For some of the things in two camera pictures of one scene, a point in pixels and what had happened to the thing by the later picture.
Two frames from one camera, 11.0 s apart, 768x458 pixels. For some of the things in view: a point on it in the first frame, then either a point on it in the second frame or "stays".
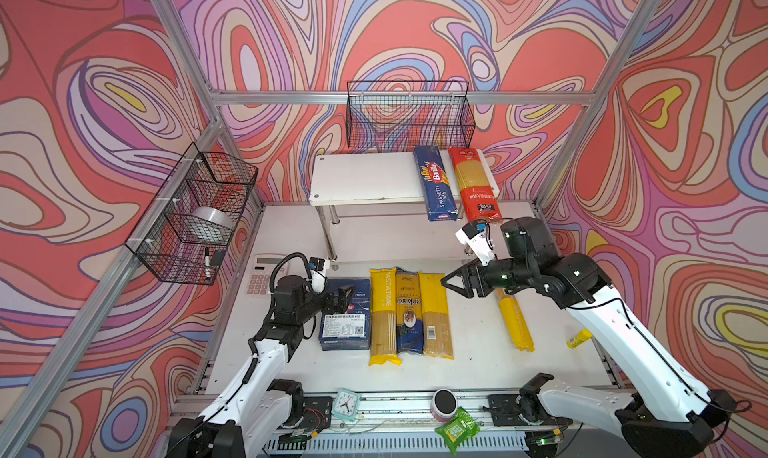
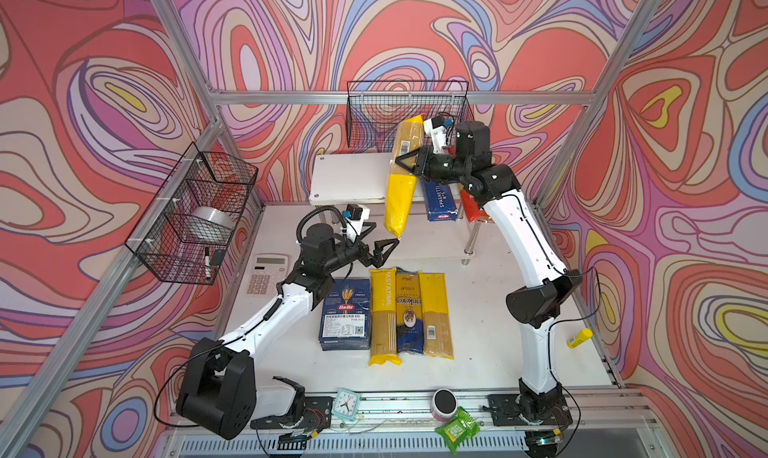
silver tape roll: (208, 224) stays
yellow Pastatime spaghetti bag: (383, 317) stays
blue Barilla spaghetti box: (435, 184) stays
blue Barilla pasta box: (349, 331) stays
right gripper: (467, 282) → (425, 159)
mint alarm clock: (346, 404) stays
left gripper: (339, 307) → (378, 262)
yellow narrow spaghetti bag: (514, 320) → (402, 181)
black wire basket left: (188, 224) stays
